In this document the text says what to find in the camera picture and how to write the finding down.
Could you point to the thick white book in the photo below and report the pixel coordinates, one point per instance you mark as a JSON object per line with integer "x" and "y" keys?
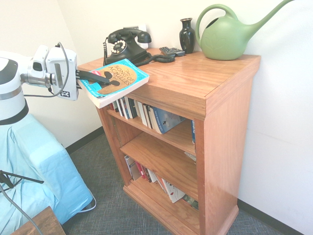
{"x": 141, "y": 113}

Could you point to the white book red print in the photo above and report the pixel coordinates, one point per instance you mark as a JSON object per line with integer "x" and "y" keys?
{"x": 173, "y": 192}

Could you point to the teal Song of Achilles book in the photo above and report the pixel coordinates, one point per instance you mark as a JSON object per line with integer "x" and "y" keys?
{"x": 122, "y": 78}

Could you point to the dark wooden table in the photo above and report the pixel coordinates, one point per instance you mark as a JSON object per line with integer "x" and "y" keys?
{"x": 41, "y": 222}

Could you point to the blue cover paperback book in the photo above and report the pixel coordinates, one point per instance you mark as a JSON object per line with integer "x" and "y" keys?
{"x": 166, "y": 121}

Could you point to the green plastic watering can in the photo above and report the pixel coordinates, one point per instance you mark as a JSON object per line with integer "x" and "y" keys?
{"x": 222, "y": 39}

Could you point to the black tripod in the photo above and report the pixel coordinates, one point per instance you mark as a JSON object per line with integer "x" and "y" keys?
{"x": 22, "y": 177}

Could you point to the blue spine book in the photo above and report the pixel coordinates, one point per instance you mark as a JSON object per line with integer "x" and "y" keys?
{"x": 126, "y": 109}

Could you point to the dark photo magazine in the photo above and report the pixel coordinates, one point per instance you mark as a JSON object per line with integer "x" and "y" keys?
{"x": 190, "y": 202}

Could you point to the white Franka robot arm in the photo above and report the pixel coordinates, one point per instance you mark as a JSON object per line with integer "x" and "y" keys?
{"x": 9, "y": 83}

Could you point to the grey white book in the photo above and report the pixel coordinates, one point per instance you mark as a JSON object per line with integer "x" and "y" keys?
{"x": 132, "y": 167}

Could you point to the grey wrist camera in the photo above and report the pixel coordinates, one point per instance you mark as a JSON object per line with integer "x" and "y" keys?
{"x": 40, "y": 57}

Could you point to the black spine paperback book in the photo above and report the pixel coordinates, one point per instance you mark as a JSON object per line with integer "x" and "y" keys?
{"x": 132, "y": 109}

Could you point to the black rotary telephone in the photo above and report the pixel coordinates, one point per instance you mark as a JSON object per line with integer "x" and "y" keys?
{"x": 122, "y": 52}

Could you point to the small black vase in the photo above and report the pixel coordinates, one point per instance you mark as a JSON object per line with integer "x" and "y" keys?
{"x": 187, "y": 36}

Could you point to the blue Thailand guide book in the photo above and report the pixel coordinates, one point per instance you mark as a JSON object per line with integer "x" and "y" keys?
{"x": 193, "y": 132}

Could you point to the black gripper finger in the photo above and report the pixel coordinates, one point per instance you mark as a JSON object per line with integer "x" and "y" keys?
{"x": 93, "y": 76}

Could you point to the black remote control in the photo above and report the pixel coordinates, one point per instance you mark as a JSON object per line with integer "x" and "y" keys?
{"x": 172, "y": 51}

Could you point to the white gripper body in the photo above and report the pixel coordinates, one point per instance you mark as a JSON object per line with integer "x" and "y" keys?
{"x": 61, "y": 73}

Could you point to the white paperback book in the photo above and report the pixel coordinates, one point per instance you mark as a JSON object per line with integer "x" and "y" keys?
{"x": 152, "y": 176}

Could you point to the wooden bookshelf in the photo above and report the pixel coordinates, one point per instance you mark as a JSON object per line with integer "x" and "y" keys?
{"x": 220, "y": 147}

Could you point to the black cover book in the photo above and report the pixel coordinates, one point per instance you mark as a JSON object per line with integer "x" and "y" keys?
{"x": 148, "y": 117}

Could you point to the light blue cloth cover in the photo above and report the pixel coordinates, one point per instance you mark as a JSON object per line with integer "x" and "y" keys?
{"x": 44, "y": 166}

